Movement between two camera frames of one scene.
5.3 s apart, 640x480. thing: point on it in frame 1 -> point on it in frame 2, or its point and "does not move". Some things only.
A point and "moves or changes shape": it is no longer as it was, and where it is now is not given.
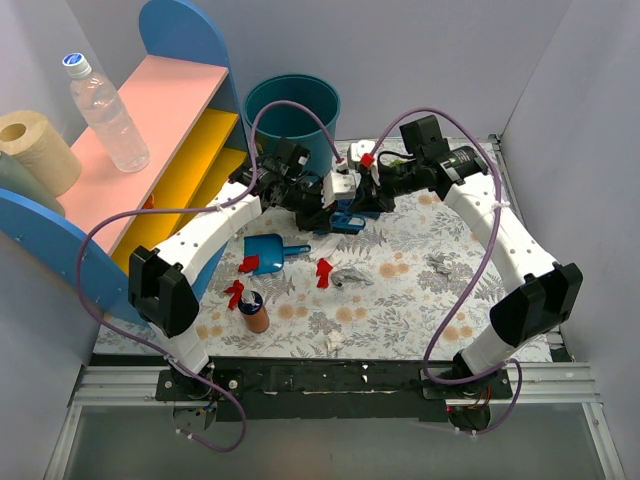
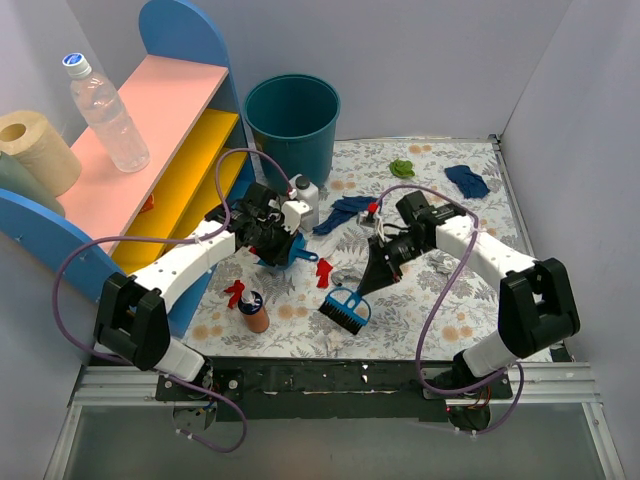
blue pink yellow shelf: x=181 y=98 does not move
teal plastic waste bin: x=291 y=122 does not move
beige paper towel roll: x=43 y=151 does not move
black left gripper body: x=310 y=215 -> x=279 y=248
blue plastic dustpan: x=271 y=251 moves or changes shape
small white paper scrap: x=334 y=342 does not move
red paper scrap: x=236 y=290 does not move
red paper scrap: x=323 y=269 does not move
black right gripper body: x=372 y=197 -> x=388 y=257
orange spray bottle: x=253 y=311 does not move
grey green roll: x=16 y=178 does not move
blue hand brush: x=344 y=223 -> x=348 y=308
